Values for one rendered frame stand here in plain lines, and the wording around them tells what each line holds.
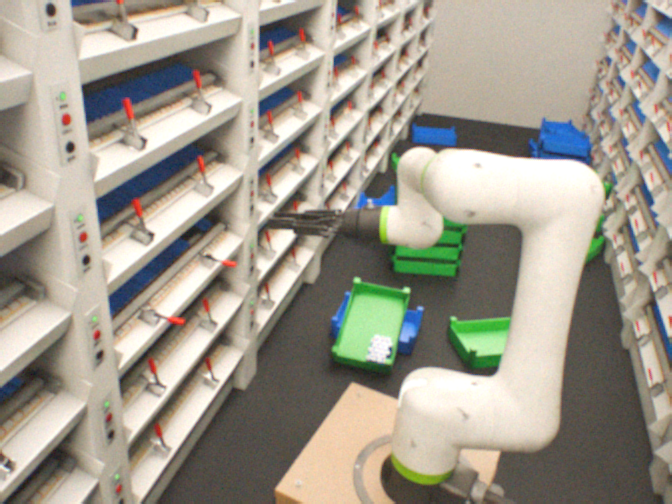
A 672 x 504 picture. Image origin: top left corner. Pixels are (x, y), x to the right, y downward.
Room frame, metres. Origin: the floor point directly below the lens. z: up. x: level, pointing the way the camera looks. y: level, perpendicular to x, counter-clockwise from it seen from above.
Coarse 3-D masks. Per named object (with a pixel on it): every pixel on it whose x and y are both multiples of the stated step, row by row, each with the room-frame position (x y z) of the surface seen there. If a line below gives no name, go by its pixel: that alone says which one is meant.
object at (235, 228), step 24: (216, 216) 1.52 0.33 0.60; (192, 240) 1.42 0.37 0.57; (240, 240) 1.50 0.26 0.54; (216, 264) 1.36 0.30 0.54; (168, 288) 1.21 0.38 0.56; (192, 288) 1.24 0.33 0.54; (168, 312) 1.13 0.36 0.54; (120, 336) 1.02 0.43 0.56; (144, 336) 1.04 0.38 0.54; (120, 360) 0.93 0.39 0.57
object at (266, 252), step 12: (300, 192) 2.20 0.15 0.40; (312, 192) 2.20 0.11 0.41; (288, 204) 2.09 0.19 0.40; (300, 204) 2.17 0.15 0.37; (312, 204) 2.20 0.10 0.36; (264, 228) 1.87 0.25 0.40; (264, 240) 1.84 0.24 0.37; (276, 240) 1.87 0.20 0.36; (288, 240) 1.90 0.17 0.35; (264, 252) 1.76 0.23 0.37; (276, 252) 1.77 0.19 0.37; (264, 264) 1.71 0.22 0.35; (264, 276) 1.70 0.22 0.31
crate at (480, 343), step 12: (456, 324) 1.91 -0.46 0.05; (468, 324) 1.92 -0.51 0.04; (480, 324) 1.93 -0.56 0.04; (492, 324) 1.94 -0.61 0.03; (504, 324) 1.96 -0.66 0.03; (456, 336) 1.83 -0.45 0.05; (468, 336) 1.90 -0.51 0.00; (480, 336) 1.90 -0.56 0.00; (492, 336) 1.91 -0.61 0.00; (504, 336) 1.91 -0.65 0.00; (456, 348) 1.81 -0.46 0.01; (468, 348) 1.82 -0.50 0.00; (480, 348) 1.83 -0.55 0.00; (492, 348) 1.83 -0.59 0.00; (468, 360) 1.72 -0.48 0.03; (480, 360) 1.72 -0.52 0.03; (492, 360) 1.73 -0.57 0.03
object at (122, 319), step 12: (216, 228) 1.47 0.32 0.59; (204, 240) 1.40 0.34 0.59; (216, 240) 1.44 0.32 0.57; (192, 252) 1.34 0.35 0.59; (180, 264) 1.27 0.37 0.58; (168, 276) 1.22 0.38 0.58; (156, 288) 1.16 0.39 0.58; (144, 300) 1.11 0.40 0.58; (156, 300) 1.14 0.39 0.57; (132, 312) 1.07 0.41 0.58; (120, 324) 1.02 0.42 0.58
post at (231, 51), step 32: (256, 0) 1.59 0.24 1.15; (256, 32) 1.59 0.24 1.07; (224, 64) 1.53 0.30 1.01; (256, 64) 1.60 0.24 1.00; (256, 96) 1.60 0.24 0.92; (224, 128) 1.53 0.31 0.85; (256, 128) 1.60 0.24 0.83; (256, 160) 1.60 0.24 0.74; (256, 192) 1.60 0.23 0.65; (256, 224) 1.60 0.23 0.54; (256, 256) 1.60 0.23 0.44; (256, 288) 1.61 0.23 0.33; (256, 320) 1.61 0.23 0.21
